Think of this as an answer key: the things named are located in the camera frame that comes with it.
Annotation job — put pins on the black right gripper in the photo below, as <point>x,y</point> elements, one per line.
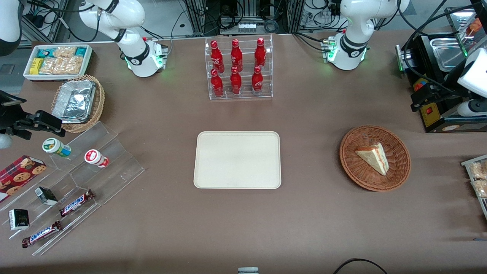
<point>8,118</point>

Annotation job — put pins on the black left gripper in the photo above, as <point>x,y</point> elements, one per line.
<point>443,92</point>

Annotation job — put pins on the triangular sandwich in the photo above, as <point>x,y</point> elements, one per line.
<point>374,156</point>

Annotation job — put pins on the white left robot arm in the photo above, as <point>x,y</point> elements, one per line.
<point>348,53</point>

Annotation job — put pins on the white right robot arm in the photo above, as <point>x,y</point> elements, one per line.
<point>134,57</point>

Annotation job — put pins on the light wicker basket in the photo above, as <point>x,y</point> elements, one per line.
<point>98,102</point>

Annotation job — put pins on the brown wicker basket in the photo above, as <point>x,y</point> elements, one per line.
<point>357,171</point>

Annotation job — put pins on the grey tray of snacks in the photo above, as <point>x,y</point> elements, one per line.
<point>481,207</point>

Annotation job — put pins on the cream plastic tray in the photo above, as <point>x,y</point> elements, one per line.
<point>237,160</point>

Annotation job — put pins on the green label white cup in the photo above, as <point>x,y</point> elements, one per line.
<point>55,147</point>

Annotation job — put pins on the black countertop machine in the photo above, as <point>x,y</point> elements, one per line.
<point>449,121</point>

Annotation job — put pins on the stack of foil trays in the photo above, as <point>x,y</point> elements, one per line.
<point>74,101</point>

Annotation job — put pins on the shiny metal pan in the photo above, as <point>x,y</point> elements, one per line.
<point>449,53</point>

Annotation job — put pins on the red plaid cookie box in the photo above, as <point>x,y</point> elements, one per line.
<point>21,175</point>

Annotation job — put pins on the white plastic snack bin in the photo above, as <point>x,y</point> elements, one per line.
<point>26,73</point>

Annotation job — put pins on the yellow snack pack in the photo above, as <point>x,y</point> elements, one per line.
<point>36,66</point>

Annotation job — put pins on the grey floor box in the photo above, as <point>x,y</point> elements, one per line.
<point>7,68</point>

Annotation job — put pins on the clear rice cracker bag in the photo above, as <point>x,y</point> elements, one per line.
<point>61,65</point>
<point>65,51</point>

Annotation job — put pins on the red label white cup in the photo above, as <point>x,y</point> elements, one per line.
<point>96,158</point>

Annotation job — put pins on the small black carton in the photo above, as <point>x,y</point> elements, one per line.
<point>19,219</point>
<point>46,195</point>

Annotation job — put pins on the teal snack pack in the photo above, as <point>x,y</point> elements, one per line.
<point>45,52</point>
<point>81,51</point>

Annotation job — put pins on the Snickers chocolate bar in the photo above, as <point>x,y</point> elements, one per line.
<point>76,202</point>
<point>42,234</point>

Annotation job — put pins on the clear acrylic stepped shelf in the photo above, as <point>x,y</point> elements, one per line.
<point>114,167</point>

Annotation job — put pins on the clear snack bag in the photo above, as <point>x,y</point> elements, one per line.
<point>481,188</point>
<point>478,170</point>

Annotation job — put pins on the red cola bottle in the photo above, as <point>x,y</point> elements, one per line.
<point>217,57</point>
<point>217,84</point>
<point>260,54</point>
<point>235,83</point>
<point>257,82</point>
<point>236,55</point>

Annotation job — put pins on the clear acrylic bottle rack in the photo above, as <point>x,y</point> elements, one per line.
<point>245,61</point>

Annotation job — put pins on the small grey white device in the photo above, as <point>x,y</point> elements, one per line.
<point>248,270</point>

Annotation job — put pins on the aluminium frame rack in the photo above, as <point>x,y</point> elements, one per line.
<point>198,15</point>

